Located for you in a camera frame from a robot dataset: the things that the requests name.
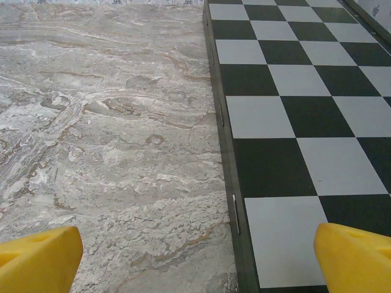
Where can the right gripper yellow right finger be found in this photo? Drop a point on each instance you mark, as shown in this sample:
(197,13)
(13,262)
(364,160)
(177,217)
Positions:
(357,265)

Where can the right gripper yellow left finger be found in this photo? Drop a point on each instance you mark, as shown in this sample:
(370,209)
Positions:
(36,262)

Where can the black and white chessboard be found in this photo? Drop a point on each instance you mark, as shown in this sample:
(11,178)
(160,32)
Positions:
(290,122)

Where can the aluminium side frame rail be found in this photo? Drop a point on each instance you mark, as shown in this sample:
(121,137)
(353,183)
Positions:
(372,23)

